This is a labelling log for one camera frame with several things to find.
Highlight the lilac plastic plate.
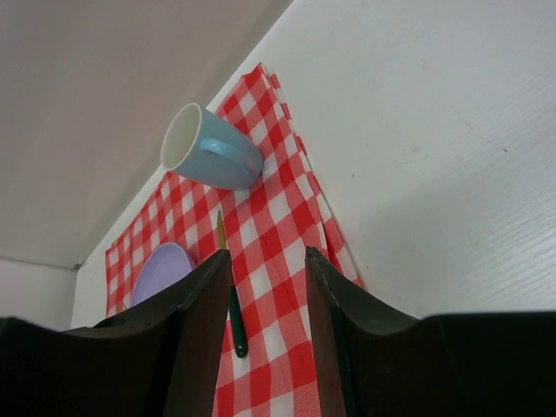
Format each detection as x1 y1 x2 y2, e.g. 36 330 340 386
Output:
130 242 196 307

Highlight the gold knife dark handle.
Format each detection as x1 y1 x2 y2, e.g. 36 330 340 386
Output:
216 211 248 359

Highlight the red white checkered cloth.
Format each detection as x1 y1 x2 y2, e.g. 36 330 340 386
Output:
105 65 357 416

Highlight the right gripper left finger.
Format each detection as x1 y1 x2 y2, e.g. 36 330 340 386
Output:
1 250 231 416

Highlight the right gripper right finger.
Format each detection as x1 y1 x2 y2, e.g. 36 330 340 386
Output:
305 247 555 416

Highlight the white mug blue handle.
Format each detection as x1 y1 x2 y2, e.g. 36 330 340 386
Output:
160 103 264 190

